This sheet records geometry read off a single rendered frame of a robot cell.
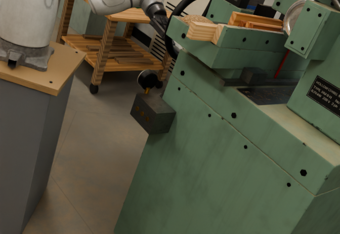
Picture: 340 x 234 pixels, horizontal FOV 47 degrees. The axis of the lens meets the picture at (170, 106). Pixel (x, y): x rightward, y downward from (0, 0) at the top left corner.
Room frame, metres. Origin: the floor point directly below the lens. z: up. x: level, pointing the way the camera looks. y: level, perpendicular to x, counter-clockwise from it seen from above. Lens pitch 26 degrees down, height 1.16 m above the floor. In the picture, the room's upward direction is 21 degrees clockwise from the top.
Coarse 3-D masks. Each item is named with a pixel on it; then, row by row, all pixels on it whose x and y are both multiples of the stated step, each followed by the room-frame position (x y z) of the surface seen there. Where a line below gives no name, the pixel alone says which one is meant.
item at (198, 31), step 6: (192, 24) 0.95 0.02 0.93; (198, 24) 0.94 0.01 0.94; (204, 24) 0.97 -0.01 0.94; (210, 24) 0.99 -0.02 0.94; (216, 24) 1.01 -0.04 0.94; (192, 30) 0.94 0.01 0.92; (198, 30) 0.95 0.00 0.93; (204, 30) 0.96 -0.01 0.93; (210, 30) 0.98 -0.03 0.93; (192, 36) 0.94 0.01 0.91; (198, 36) 0.95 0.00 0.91; (204, 36) 0.97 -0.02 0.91; (210, 36) 0.98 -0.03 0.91
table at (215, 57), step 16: (176, 16) 1.11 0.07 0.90; (176, 32) 1.08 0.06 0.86; (192, 48) 1.02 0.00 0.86; (208, 48) 0.99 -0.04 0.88; (224, 48) 0.98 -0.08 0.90; (208, 64) 0.97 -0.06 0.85; (224, 64) 1.00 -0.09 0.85; (240, 64) 1.04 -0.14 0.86; (256, 64) 1.09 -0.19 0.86; (272, 64) 1.15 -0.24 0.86; (288, 64) 1.21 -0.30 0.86; (304, 64) 1.27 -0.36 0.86
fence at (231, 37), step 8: (224, 32) 0.97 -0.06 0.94; (232, 32) 0.98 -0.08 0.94; (240, 32) 1.00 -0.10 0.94; (248, 32) 1.03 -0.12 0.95; (256, 32) 1.05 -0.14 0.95; (264, 32) 1.07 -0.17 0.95; (224, 40) 0.97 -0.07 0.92; (232, 40) 0.99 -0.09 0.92; (240, 40) 1.01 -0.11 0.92; (248, 40) 1.03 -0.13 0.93; (256, 40) 1.06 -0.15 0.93; (264, 40) 1.08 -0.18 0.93; (272, 40) 1.11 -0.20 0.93; (280, 40) 1.14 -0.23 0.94; (240, 48) 1.02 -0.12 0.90; (248, 48) 1.05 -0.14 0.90; (256, 48) 1.07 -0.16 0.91; (264, 48) 1.09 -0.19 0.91; (272, 48) 1.12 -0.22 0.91; (280, 48) 1.15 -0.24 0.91
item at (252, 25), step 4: (252, 24) 1.12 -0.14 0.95; (256, 24) 1.13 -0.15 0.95; (260, 24) 1.16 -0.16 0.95; (256, 28) 1.13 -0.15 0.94; (260, 28) 1.15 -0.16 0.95; (264, 28) 1.16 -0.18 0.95; (268, 28) 1.17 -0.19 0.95; (272, 28) 1.19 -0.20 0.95; (276, 28) 1.20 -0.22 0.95; (280, 28) 1.22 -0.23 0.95
